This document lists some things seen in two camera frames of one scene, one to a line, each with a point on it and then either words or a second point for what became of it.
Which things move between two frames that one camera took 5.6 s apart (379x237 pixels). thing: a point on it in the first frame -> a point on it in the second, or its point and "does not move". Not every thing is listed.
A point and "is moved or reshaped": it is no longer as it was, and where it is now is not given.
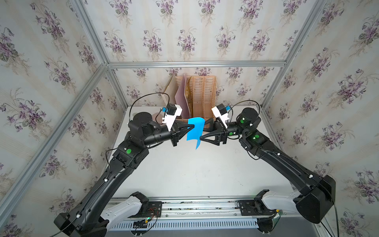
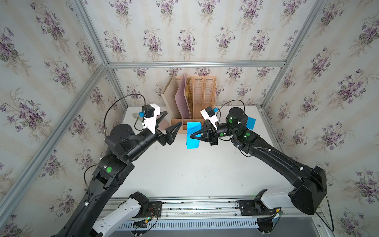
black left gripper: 178,126 -> 167,138
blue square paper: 195,133 is moved or reshaped
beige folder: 171,90 does not move
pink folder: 180,98 does not move
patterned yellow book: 188,94 does not move
